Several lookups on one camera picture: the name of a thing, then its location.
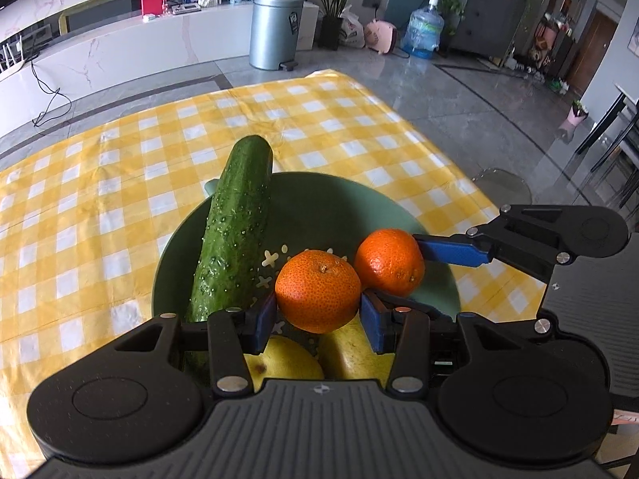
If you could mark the white box appliance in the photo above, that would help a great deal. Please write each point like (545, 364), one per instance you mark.
(310, 25)

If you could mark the red box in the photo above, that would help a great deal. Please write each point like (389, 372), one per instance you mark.
(152, 4)

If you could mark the grey chest of drawers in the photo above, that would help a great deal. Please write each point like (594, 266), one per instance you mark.
(491, 15)

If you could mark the pink wrapped flower bouquet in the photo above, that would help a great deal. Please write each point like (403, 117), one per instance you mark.
(577, 114)

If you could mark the long-leaf plant in black pot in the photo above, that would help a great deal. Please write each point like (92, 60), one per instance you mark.
(329, 32)

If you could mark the white marble television console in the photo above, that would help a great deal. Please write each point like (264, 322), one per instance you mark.
(150, 45)

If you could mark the green cucumber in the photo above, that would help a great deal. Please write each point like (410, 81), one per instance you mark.
(234, 219)

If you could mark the brown wooden door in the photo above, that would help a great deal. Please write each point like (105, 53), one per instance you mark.
(594, 52)

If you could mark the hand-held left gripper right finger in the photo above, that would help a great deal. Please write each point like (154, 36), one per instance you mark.
(374, 322)

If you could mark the silver pedal trash can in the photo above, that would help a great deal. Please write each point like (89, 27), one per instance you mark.
(274, 32)

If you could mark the yellow checkered tablecloth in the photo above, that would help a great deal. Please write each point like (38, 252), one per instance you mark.
(100, 209)

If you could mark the blue water jug with pump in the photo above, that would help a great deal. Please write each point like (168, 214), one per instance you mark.
(423, 32)

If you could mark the pink pig heater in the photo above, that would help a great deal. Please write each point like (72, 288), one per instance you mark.
(382, 37)

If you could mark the green colander bowl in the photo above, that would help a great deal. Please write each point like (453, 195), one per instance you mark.
(319, 209)

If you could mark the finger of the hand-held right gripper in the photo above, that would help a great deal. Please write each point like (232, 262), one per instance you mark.
(419, 304)
(454, 252)

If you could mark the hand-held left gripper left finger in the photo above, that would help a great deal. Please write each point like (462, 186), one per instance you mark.
(263, 322)

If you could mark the flat digital scale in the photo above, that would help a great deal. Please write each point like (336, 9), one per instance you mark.
(185, 9)

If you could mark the clear plastic chair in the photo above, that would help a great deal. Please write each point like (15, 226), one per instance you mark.
(501, 187)

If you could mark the white plastic bag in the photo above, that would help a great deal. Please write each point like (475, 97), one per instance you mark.
(352, 30)

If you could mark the black dining chair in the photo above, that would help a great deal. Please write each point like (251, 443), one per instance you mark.
(606, 144)

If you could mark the white router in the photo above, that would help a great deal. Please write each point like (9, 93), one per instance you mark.
(12, 57)

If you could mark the orange mandarin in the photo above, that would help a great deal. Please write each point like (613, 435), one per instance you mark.
(317, 292)
(389, 262)

